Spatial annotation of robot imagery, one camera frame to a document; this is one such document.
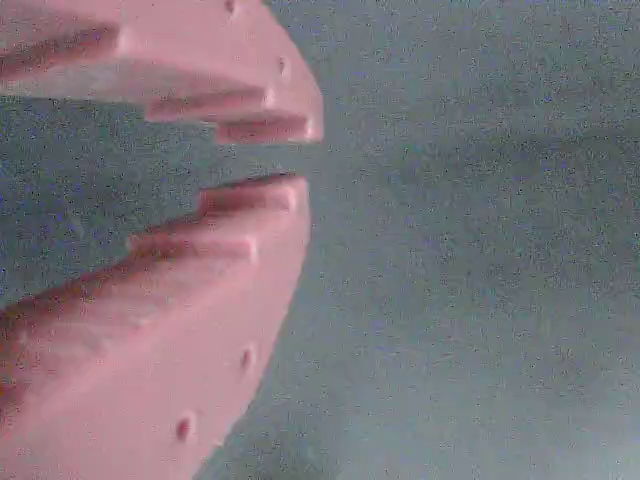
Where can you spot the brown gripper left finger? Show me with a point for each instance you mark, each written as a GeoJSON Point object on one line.
{"type": "Point", "coordinates": [150, 360]}

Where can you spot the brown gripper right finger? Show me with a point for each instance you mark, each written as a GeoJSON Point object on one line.
{"type": "Point", "coordinates": [200, 50]}

